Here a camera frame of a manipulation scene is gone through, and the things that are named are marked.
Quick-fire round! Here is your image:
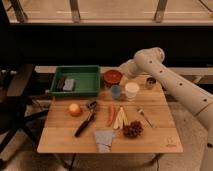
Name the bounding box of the red bowl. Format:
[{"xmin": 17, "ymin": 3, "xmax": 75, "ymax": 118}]
[{"xmin": 103, "ymin": 70, "xmax": 122, "ymax": 87}]

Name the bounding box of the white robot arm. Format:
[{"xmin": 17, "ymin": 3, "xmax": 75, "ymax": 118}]
[{"xmin": 119, "ymin": 47, "xmax": 213, "ymax": 171}]

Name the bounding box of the green plastic tray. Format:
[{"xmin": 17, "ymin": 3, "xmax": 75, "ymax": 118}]
[{"xmin": 50, "ymin": 65, "xmax": 101, "ymax": 97}]

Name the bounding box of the white bowl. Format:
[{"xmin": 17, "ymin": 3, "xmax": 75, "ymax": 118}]
[{"xmin": 125, "ymin": 82, "xmax": 140, "ymax": 101}]

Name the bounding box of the small metal cup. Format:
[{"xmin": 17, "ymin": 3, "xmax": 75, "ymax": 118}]
[{"xmin": 145, "ymin": 77, "xmax": 156, "ymax": 89}]

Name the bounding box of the blue cup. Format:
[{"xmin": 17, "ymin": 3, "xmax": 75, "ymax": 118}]
[{"xmin": 110, "ymin": 85, "xmax": 121, "ymax": 100}]

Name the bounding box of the wooden folding table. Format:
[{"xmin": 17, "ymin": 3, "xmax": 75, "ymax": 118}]
[{"xmin": 37, "ymin": 75, "xmax": 183, "ymax": 153}]

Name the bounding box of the orange carrot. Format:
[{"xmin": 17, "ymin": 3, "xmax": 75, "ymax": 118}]
[{"xmin": 107, "ymin": 104, "xmax": 115, "ymax": 126}]

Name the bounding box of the brown pine cone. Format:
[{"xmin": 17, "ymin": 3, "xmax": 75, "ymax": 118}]
[{"xmin": 123, "ymin": 121, "xmax": 143, "ymax": 138}]

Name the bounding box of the grey sponge block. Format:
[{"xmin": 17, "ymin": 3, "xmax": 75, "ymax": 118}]
[{"xmin": 63, "ymin": 79, "xmax": 75, "ymax": 91}]

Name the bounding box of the orange round fruit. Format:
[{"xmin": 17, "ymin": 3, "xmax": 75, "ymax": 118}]
[{"xmin": 69, "ymin": 103, "xmax": 81, "ymax": 117}]

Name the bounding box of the dark sponge block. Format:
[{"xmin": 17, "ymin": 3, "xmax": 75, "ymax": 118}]
[{"xmin": 56, "ymin": 77, "xmax": 66, "ymax": 91}]

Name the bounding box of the grey folded cloth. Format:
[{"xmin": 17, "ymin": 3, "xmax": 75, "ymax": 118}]
[{"xmin": 94, "ymin": 130, "xmax": 115, "ymax": 153}]

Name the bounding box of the black chair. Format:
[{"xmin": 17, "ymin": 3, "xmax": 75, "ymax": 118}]
[{"xmin": 0, "ymin": 63, "xmax": 50, "ymax": 168}]

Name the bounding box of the black handled peeler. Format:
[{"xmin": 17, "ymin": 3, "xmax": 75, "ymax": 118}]
[{"xmin": 74, "ymin": 100, "xmax": 97, "ymax": 137}]

